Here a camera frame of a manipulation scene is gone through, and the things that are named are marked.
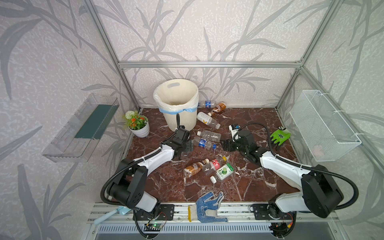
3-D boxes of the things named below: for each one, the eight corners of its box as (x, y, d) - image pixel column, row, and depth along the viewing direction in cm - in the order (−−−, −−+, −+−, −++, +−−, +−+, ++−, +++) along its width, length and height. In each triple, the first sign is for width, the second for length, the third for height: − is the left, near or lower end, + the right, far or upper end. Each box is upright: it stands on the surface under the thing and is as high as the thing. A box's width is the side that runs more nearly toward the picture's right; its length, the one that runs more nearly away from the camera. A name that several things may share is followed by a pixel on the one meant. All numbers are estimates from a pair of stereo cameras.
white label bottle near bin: (195, 121, 113) (195, 116, 109) (198, 116, 117) (198, 111, 112) (218, 130, 108) (219, 125, 104) (221, 124, 112) (222, 119, 107)
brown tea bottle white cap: (187, 180, 86) (186, 176, 81) (183, 174, 88) (182, 170, 84) (209, 164, 92) (209, 160, 88) (204, 158, 94) (205, 154, 90)
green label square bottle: (219, 182, 85) (220, 179, 82) (214, 173, 88) (214, 171, 85) (235, 172, 88) (236, 169, 86) (230, 164, 92) (230, 161, 89)
